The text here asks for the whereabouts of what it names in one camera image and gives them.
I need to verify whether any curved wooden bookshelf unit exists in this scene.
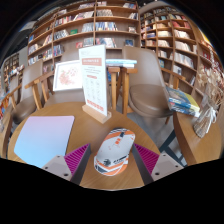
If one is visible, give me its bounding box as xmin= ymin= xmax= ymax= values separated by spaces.
xmin=139 ymin=4 xmax=224 ymax=101

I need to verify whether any white orange patterned computer mouse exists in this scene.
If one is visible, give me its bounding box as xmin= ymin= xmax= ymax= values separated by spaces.
xmin=93 ymin=127 xmax=136 ymax=177

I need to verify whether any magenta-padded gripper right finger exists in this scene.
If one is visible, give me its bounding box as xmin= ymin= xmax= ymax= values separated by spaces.
xmin=132 ymin=143 xmax=184 ymax=185

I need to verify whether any stack of colourful books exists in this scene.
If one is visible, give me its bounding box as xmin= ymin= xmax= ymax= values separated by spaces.
xmin=165 ymin=85 xmax=201 ymax=118

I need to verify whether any round wooden side table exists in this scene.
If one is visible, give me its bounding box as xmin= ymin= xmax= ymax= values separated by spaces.
xmin=0 ymin=113 xmax=14 ymax=159
xmin=159 ymin=111 xmax=224 ymax=167

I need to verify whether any brown chair with wooden arms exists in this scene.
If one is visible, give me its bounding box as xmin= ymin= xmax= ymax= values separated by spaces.
xmin=23 ymin=49 xmax=121 ymax=111
xmin=120 ymin=45 xmax=186 ymax=125
xmin=6 ymin=59 xmax=44 ymax=124

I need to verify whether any light blue book stack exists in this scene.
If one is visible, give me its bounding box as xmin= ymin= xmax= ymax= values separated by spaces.
xmin=105 ymin=58 xmax=138 ymax=69

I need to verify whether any white framed floral picture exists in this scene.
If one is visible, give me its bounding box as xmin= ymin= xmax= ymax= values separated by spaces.
xmin=52 ymin=59 xmax=83 ymax=92

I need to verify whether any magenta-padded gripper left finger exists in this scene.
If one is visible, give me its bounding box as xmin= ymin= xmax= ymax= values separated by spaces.
xmin=42 ymin=143 xmax=92 ymax=186

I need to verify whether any pink blue gradient mouse pad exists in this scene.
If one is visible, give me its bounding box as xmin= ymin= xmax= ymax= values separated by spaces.
xmin=13 ymin=115 xmax=76 ymax=169

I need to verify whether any small distant bookshelf unit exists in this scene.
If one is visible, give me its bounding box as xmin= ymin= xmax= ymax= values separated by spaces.
xmin=2 ymin=52 xmax=20 ymax=84

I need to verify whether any white sign on wooden base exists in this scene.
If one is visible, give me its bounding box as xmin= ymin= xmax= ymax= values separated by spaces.
xmin=78 ymin=44 xmax=112 ymax=125

